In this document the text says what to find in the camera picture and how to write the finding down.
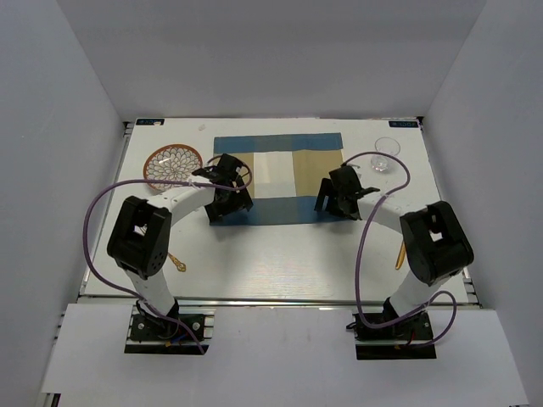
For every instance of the blue yellow striped cloth placemat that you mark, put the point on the blue yellow striped cloth placemat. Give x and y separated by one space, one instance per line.
287 173

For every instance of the gold fork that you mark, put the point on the gold fork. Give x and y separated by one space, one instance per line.
180 266

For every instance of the floral patterned ceramic plate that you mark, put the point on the floral patterned ceramic plate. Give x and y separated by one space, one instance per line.
174 162

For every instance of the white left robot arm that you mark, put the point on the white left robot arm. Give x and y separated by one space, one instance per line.
139 242

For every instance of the blue label sticker right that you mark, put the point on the blue label sticker right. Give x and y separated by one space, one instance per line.
403 124

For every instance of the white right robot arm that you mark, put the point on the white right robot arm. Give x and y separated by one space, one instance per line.
435 244

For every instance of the blue label sticker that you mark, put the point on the blue label sticker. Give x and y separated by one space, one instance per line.
149 121
403 124

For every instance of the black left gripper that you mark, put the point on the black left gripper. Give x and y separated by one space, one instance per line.
240 200

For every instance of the gold knife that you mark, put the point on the gold knife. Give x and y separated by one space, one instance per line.
401 256

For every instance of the blue label sticker left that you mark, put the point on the blue label sticker left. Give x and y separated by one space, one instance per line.
149 121

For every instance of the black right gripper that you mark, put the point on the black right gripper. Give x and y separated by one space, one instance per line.
327 189

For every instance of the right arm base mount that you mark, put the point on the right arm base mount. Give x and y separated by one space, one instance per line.
403 341

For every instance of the clear drinking glass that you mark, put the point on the clear drinking glass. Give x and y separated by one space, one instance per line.
386 148

